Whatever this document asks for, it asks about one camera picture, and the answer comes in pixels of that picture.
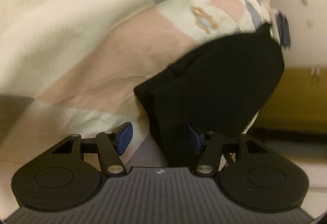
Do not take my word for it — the white wall switch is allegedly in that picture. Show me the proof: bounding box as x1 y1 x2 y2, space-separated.
307 19 314 28

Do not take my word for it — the silver door handle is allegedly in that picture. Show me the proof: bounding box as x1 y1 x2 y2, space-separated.
310 65 320 84

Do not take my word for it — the blue folded cloth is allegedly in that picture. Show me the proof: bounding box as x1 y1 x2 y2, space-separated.
275 11 291 49

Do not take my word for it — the wooden door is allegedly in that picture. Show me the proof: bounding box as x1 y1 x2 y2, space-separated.
254 65 326 134

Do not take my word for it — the white fleece folded cloth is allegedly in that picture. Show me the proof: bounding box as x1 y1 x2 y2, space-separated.
269 8 280 44

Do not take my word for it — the black garment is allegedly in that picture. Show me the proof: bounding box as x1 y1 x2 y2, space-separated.
134 24 284 167

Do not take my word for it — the checkered patchwork quilt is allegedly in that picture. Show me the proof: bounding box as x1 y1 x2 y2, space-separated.
0 0 273 158

